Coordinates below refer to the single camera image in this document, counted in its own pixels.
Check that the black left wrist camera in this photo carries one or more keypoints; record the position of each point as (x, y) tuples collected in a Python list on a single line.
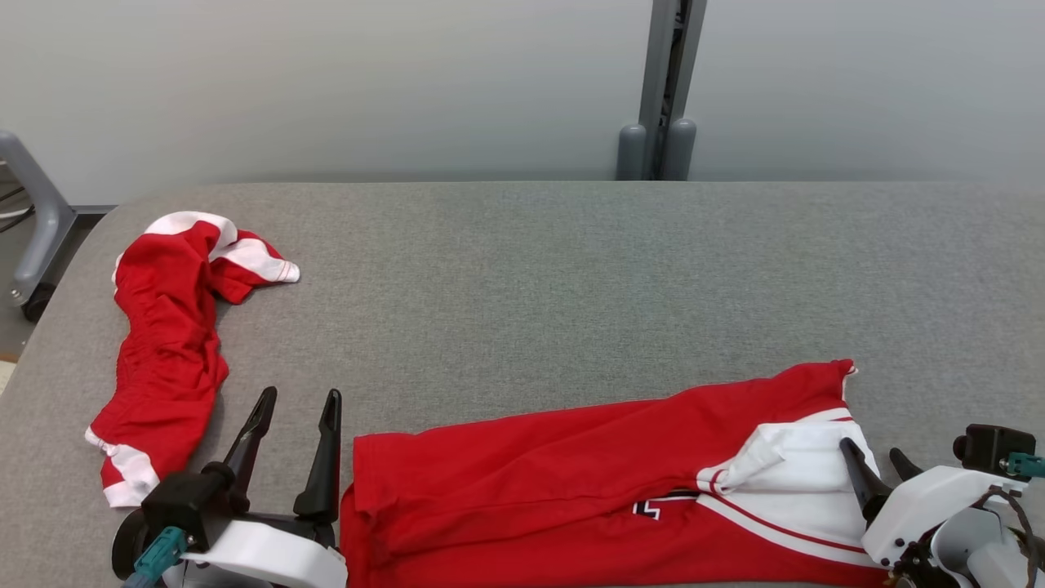
[(184, 502)]

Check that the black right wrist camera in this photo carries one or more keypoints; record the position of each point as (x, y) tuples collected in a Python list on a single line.
[(988, 447)]

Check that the red white basketball shorts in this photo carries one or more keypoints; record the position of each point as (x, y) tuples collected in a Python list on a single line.
[(167, 343)]

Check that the teal camera connector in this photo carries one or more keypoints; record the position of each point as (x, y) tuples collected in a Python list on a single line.
[(159, 551), (1027, 465)]

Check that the black caster wheel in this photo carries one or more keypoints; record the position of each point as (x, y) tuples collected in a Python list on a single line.
[(37, 304)]

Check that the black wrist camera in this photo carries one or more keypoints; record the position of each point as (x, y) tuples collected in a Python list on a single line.
[(988, 447), (184, 502)]

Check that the grey partition post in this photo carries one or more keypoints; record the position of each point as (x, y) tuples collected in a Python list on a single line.
[(657, 82)]

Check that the teal right camera connector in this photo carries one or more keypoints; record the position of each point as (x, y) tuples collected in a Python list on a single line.
[(1027, 465)]

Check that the grey metal table leg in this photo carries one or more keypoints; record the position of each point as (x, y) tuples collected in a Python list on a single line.
[(49, 220)]

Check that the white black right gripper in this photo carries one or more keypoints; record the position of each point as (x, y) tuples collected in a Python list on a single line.
[(922, 506)]

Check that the teal left camera connector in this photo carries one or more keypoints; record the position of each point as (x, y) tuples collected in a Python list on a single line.
[(159, 551)]

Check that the red number 23 basketball jersey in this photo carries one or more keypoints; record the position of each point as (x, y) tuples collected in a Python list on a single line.
[(531, 482)]

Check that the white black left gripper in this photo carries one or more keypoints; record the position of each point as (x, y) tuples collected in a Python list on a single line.
[(269, 559)]

